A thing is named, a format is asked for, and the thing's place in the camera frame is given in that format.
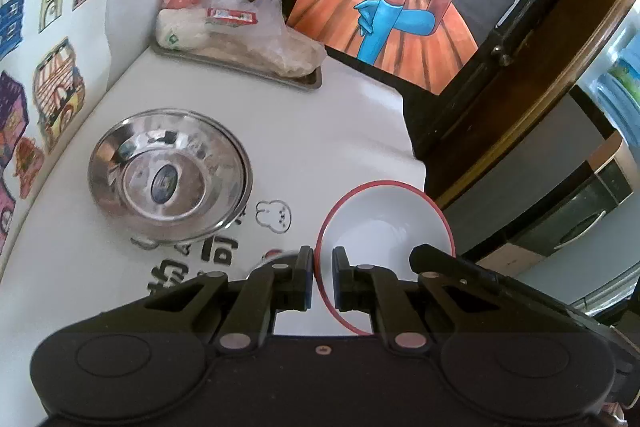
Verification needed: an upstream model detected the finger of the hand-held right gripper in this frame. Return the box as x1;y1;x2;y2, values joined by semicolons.
409;244;618;334

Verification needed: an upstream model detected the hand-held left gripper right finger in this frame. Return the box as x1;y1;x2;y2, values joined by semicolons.
331;246;483;353

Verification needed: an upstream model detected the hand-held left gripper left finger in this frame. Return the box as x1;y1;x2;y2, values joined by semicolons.
145;246;316;353

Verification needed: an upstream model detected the white bowl with red rim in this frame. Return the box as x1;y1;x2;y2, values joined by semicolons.
315;180;457;338

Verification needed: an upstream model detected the stainless steel plate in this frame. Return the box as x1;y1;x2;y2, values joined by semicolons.
87;107;253;244

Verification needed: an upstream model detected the dark grey appliance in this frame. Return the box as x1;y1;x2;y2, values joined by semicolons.
502;157;636;258

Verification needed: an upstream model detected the metal tray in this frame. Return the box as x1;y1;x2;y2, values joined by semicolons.
151;42;322;92

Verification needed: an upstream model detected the bag of flatbreads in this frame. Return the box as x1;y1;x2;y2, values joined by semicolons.
200;0;327;78

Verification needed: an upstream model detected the plastic water bottle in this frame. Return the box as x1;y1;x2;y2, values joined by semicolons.
595;22;640;142

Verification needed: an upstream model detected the red sauce packet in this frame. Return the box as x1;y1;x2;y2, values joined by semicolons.
206;7;258;28

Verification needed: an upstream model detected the bag of white buns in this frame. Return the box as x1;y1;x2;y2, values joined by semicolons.
155;7;211;52

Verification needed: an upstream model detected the colourful houses drawing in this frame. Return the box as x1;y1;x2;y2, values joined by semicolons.
0;0;138;258

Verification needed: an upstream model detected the wall poster orange dress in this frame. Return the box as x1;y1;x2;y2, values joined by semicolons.
286;0;583;96

